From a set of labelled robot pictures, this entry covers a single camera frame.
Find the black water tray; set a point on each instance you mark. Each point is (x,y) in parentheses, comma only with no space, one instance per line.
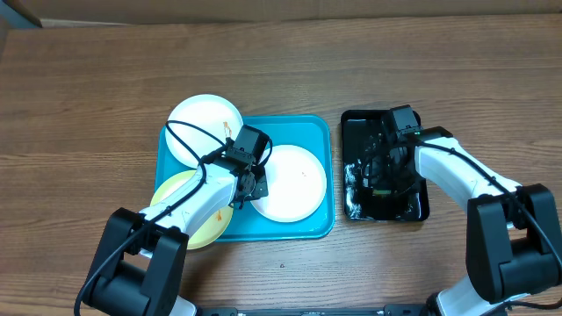
(362,130)

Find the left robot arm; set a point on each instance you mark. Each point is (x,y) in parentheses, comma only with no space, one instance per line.
(139,261)

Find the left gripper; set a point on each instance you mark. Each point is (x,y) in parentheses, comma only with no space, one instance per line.
(262,190)

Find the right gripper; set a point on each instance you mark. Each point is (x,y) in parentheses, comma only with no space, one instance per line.
(382,180)

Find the white plate with orange stain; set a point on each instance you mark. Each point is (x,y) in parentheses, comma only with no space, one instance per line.
(203,122)

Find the teal plastic tray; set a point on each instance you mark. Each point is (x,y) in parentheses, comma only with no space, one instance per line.
(312,133)

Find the green yellow sponge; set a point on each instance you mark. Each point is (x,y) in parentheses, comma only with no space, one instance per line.
(381,192)

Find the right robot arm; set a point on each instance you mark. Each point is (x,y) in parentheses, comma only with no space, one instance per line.
(513,235)

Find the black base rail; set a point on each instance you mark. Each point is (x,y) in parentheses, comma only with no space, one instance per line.
(387,310)

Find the yellow plate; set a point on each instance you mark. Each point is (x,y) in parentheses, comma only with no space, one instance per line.
(212,229)

